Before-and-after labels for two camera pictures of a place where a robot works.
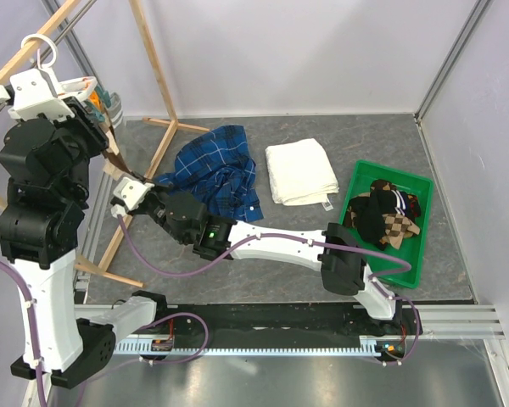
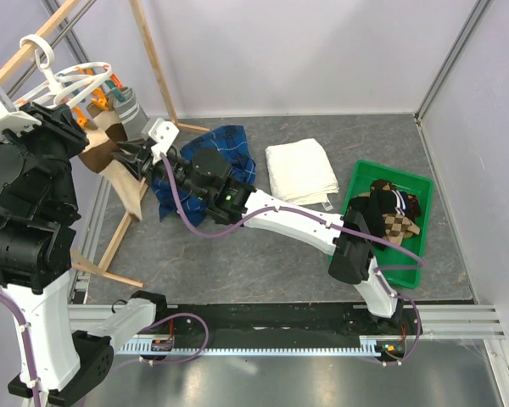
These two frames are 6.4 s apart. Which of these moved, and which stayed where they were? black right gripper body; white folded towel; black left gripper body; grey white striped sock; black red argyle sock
Moved: black left gripper body; grey white striped sock; black right gripper body
Stayed: white folded towel; black red argyle sock
